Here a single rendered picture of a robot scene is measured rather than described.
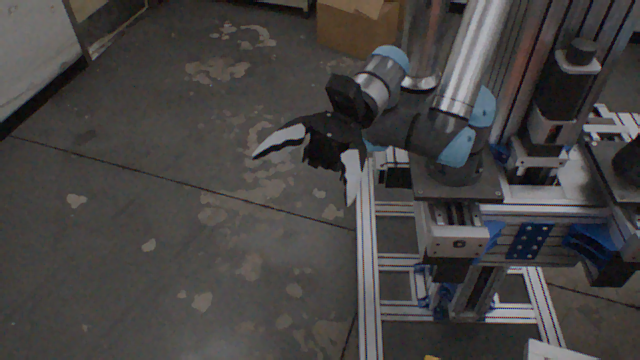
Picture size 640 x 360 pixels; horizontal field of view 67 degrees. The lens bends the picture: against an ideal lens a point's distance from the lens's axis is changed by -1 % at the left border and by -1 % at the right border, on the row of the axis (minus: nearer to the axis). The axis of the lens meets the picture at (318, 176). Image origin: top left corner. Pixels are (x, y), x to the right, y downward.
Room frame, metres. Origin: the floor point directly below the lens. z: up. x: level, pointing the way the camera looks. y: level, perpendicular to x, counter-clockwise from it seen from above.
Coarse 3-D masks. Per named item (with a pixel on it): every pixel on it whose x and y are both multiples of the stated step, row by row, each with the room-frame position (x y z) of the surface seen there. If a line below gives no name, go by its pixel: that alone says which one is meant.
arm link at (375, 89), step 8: (360, 80) 0.65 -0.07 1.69; (368, 80) 0.65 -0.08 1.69; (376, 80) 0.65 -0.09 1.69; (368, 88) 0.63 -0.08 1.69; (376, 88) 0.64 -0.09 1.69; (384, 88) 0.65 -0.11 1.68; (376, 96) 0.62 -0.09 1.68; (384, 96) 0.64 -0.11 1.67; (376, 104) 0.62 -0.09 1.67; (384, 104) 0.63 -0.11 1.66; (376, 120) 0.62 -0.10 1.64
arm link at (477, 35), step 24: (480, 0) 0.78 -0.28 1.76; (504, 0) 0.78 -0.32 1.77; (480, 24) 0.75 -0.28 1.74; (504, 24) 0.77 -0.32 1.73; (456, 48) 0.74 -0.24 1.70; (480, 48) 0.73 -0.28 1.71; (456, 72) 0.71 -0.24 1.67; (480, 72) 0.71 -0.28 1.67; (456, 96) 0.68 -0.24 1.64; (432, 120) 0.66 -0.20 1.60; (456, 120) 0.65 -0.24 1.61; (408, 144) 0.64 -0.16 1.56; (432, 144) 0.63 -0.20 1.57; (456, 144) 0.62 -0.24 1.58
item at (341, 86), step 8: (328, 80) 0.55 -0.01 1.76; (336, 80) 0.55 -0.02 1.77; (344, 80) 0.55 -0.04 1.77; (352, 80) 0.55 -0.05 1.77; (328, 88) 0.54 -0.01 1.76; (336, 88) 0.54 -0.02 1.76; (344, 88) 0.54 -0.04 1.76; (352, 88) 0.54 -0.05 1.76; (360, 88) 0.54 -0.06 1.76; (328, 96) 0.56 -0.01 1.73; (336, 96) 0.54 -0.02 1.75; (344, 96) 0.53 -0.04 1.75; (352, 96) 0.53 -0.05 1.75; (360, 96) 0.55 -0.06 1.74; (336, 104) 0.57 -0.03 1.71; (344, 104) 0.55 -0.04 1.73; (352, 104) 0.54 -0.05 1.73; (360, 104) 0.56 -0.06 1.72; (344, 112) 0.58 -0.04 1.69; (352, 112) 0.56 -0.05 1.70; (360, 112) 0.57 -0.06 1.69; (360, 120) 0.58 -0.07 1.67
